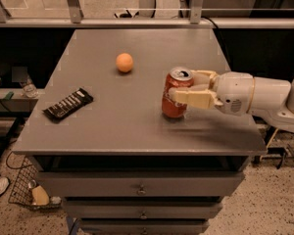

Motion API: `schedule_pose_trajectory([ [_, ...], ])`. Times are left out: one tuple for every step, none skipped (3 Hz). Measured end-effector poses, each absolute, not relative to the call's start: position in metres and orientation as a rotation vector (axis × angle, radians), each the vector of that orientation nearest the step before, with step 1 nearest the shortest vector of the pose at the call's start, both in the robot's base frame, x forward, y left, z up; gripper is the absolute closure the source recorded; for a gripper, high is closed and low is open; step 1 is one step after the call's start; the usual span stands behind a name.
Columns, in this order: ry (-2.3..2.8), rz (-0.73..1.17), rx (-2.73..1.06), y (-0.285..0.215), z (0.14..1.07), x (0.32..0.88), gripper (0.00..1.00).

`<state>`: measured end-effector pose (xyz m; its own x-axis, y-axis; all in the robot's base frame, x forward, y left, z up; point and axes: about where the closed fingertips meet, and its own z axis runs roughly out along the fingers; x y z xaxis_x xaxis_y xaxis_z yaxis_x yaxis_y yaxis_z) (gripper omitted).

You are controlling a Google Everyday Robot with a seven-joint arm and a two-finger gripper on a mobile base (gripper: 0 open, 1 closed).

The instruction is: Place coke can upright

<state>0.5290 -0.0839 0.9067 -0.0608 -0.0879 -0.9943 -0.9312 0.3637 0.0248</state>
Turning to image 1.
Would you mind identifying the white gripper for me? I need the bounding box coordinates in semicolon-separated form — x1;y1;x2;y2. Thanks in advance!
169;70;254;116

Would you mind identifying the red coke can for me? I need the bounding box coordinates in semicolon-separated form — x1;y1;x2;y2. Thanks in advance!
162;67;194;118

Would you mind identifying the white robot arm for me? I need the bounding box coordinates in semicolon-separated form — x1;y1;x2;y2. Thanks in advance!
169;70;294;133

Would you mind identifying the orange fruit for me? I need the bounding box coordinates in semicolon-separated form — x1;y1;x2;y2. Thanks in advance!
116;53;133;72

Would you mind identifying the yellow metal stand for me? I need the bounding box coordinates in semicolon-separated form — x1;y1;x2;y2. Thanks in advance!
261;125;294;164

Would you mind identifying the grey drawer cabinet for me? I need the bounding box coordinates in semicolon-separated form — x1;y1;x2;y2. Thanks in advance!
12;27;269;235

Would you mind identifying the black chocolate bar wrapper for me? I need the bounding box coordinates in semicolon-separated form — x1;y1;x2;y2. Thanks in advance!
43;88;94;121

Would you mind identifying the top grey drawer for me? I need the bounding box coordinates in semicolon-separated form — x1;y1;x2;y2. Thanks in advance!
36;171;244;197

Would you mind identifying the grey drawer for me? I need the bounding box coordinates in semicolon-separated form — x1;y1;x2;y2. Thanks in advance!
63;199;222;219
80;219;209;235
36;171;244;197

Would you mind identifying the clear plastic bottle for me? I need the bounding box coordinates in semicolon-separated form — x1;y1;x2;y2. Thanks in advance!
21;76;38;98

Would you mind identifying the middle grey drawer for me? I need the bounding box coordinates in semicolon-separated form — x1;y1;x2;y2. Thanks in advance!
63;199;222;219

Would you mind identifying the bottom grey drawer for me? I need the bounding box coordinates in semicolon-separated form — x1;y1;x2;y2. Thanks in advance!
80;219;209;235

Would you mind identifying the yellow bottle in basket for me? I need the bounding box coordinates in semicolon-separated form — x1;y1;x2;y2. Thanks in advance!
32;186;50;206

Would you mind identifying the grey metal rail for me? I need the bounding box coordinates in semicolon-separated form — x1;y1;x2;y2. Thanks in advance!
0;18;294;29

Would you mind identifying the black wire basket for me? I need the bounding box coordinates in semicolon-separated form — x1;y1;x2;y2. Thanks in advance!
8;158;62;211

